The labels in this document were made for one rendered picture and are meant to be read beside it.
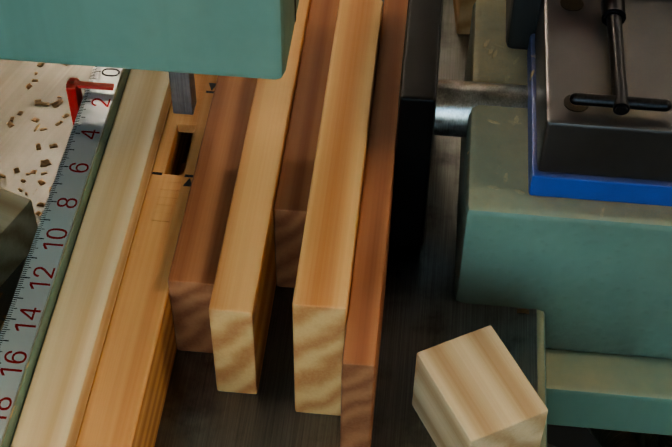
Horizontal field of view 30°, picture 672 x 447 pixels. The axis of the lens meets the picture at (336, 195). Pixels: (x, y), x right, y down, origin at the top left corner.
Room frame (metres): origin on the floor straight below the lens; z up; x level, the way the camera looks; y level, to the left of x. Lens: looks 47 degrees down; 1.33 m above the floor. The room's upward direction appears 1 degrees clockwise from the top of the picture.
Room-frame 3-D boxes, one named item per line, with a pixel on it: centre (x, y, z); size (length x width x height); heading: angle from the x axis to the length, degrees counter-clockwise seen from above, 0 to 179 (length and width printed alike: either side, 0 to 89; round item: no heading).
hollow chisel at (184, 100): (0.41, 0.07, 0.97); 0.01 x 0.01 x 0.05; 85
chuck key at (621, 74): (0.38, -0.11, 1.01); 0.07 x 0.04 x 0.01; 175
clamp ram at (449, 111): (0.41, -0.07, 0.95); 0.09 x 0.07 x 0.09; 175
